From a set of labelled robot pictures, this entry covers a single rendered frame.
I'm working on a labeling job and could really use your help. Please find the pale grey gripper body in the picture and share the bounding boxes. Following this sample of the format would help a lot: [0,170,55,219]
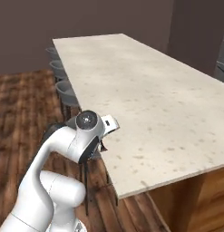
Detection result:
[98,132,110,145]

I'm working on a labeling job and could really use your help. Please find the wooden island cabinet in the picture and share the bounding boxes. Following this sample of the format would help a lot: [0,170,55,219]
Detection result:
[116,165,224,232]

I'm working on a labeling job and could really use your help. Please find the grey cupboard run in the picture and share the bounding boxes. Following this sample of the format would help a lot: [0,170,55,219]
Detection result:
[213,26,224,85]

